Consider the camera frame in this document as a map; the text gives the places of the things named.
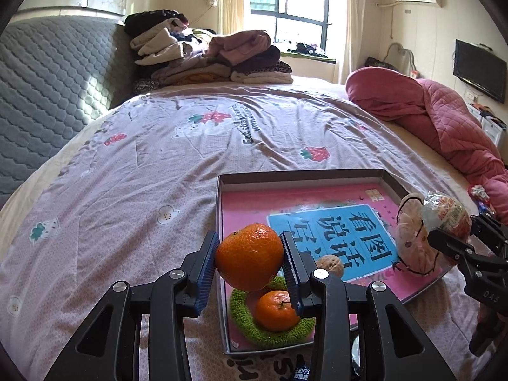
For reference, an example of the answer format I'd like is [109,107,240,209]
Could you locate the green sill cushion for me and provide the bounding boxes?
[280,50,337,64]

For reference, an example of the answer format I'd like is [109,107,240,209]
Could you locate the grey cardboard box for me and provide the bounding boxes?
[216,169,453,355]

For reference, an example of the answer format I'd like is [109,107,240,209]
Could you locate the pink garment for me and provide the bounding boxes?
[208,30,272,66]

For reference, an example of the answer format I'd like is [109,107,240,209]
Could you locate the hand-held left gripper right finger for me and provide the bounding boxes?
[279,230,457,381]

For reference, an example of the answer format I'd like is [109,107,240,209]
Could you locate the heart-shaped chair back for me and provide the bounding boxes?
[387,42,417,76]

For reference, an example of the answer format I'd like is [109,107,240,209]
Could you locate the leopard print cloth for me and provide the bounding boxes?
[133,78,163,95]

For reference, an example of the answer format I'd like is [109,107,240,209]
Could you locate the cream folded cloth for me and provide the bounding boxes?
[230,70,294,85]

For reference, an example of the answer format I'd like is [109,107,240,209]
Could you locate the grey quilted headboard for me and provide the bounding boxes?
[0,14,137,207]

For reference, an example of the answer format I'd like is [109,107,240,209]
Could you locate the black labelled packet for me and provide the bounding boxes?
[291,355,314,381]

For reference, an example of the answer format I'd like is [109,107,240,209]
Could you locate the walnut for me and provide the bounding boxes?
[315,255,344,277]

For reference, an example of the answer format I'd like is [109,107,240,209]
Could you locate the white storage box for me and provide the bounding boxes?
[470,103,506,141]

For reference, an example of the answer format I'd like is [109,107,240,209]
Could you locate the small orange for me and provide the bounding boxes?
[254,290,301,332]

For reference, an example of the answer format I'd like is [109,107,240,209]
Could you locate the pink book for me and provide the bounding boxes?
[220,184,443,350]

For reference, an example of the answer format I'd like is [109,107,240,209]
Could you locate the beige cloth pouch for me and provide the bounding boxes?
[393,193,441,275]

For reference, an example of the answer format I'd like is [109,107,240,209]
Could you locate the large orange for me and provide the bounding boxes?
[214,223,285,292]

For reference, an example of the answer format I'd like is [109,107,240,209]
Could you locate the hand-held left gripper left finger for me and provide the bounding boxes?
[43,230,221,381]

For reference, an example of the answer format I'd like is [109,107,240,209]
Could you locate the strawberry printed bed sheet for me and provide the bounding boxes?
[0,75,485,381]

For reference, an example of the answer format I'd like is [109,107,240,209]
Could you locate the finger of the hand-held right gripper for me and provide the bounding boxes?
[427,227,477,271]
[470,212,508,255]

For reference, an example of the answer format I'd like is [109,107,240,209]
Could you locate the dark clothes on sill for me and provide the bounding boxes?
[296,42,328,58]

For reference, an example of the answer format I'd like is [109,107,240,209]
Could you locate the red clear snack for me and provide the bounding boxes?
[421,190,473,266]

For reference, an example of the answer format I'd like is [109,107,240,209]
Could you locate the yellow folded cloth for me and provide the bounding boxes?
[159,69,233,86]

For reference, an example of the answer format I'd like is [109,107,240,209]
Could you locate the window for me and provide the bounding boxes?
[248,0,346,54]

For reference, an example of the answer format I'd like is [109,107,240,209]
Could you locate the green fuzzy coaster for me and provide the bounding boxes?
[229,276,318,346]

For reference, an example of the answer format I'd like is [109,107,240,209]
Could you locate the pink quilt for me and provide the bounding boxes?
[345,67,508,223]

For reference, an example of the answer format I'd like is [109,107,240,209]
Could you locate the beige garment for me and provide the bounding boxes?
[130,27,207,66]

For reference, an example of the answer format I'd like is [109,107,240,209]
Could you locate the black garment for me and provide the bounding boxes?
[124,9,189,36]

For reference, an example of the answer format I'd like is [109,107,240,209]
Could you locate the black television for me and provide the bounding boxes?
[453,39,508,104]

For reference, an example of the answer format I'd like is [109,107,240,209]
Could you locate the dark maroon folded garment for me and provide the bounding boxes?
[230,45,283,74]

